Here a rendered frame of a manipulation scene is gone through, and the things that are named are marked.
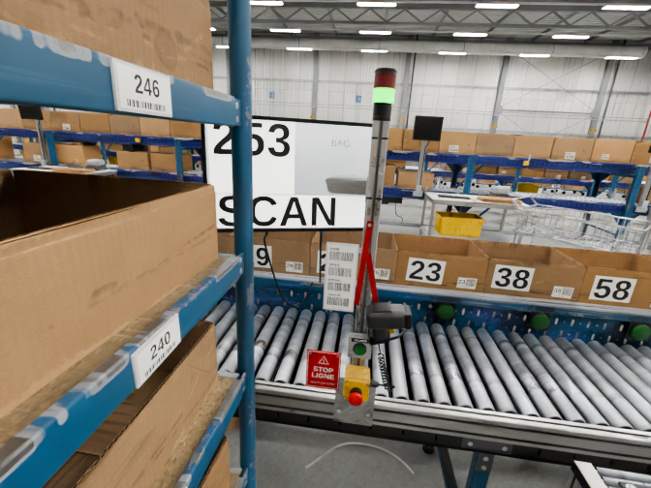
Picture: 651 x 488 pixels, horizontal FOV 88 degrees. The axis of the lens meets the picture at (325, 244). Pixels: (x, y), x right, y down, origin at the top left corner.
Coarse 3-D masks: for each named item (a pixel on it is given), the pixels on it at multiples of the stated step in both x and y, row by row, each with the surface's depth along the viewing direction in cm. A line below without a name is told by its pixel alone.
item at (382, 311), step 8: (376, 304) 91; (384, 304) 90; (392, 304) 91; (400, 304) 90; (368, 312) 88; (376, 312) 87; (384, 312) 87; (392, 312) 87; (400, 312) 87; (408, 312) 87; (368, 320) 88; (376, 320) 87; (384, 320) 87; (392, 320) 86; (400, 320) 86; (408, 320) 86; (376, 328) 88; (384, 328) 88; (392, 328) 88; (400, 328) 87; (408, 328) 87; (376, 336) 90; (384, 336) 90; (376, 344) 90
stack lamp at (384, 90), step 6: (378, 78) 77; (384, 78) 76; (390, 78) 76; (378, 84) 77; (384, 84) 76; (390, 84) 76; (378, 90) 77; (384, 90) 77; (390, 90) 77; (378, 96) 77; (384, 96) 77; (390, 96) 77; (372, 102) 80; (378, 102) 78; (384, 102) 77; (390, 102) 78
